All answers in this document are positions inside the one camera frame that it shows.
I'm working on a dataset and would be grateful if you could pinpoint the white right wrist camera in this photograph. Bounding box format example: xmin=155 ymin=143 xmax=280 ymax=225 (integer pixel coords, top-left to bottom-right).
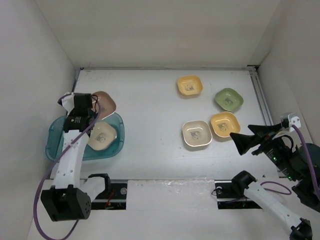
xmin=280 ymin=112 xmax=302 ymax=133

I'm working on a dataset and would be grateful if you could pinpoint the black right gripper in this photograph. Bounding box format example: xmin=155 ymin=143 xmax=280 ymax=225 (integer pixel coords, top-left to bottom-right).
xmin=229 ymin=121 xmax=300 ymax=180

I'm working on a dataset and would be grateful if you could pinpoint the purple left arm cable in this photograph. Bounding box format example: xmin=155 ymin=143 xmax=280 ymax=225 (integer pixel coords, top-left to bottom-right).
xmin=33 ymin=93 xmax=102 ymax=240

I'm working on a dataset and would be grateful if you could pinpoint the yellow panda plate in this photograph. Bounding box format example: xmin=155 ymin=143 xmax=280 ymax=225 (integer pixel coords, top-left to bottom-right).
xmin=177 ymin=75 xmax=203 ymax=96
xmin=210 ymin=111 xmax=241 ymax=138

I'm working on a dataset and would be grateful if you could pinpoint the aluminium rail frame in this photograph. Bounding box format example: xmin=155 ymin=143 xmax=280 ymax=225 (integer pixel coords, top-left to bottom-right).
xmin=72 ymin=65 xmax=273 ymax=125

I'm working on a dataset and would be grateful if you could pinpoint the cream panda plate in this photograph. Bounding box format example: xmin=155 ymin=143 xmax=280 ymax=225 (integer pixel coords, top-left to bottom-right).
xmin=181 ymin=120 xmax=213 ymax=152
xmin=87 ymin=121 xmax=117 ymax=151

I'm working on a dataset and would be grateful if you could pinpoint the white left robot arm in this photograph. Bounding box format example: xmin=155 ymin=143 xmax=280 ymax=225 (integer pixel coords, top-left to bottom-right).
xmin=40 ymin=92 xmax=112 ymax=222

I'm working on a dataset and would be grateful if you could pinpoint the brown panda plate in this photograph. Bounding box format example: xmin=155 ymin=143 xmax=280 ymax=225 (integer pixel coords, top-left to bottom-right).
xmin=92 ymin=91 xmax=117 ymax=120

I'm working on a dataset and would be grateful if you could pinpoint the green panda plate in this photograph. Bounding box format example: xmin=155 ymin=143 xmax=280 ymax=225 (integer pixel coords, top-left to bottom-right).
xmin=214 ymin=88 xmax=244 ymax=112

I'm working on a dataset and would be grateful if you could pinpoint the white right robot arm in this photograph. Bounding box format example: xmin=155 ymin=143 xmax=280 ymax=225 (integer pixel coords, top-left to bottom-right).
xmin=92 ymin=120 xmax=320 ymax=240

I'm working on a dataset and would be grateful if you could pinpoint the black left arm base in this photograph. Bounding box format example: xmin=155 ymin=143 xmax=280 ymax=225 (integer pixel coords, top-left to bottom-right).
xmin=92 ymin=179 xmax=128 ymax=211

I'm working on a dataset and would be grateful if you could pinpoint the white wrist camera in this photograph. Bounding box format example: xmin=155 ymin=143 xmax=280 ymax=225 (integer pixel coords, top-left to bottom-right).
xmin=58 ymin=92 xmax=75 ymax=115
xmin=280 ymin=112 xmax=302 ymax=133

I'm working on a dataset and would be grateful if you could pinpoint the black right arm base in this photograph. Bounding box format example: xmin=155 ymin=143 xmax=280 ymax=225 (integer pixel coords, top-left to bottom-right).
xmin=211 ymin=170 xmax=261 ymax=210

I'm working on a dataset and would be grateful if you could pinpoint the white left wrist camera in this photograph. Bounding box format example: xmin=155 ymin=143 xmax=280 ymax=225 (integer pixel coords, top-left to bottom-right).
xmin=58 ymin=92 xmax=75 ymax=115

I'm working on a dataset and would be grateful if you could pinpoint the teal transparent plastic bin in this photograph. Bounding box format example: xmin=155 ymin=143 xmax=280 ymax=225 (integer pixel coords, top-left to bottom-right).
xmin=45 ymin=112 xmax=125 ymax=161

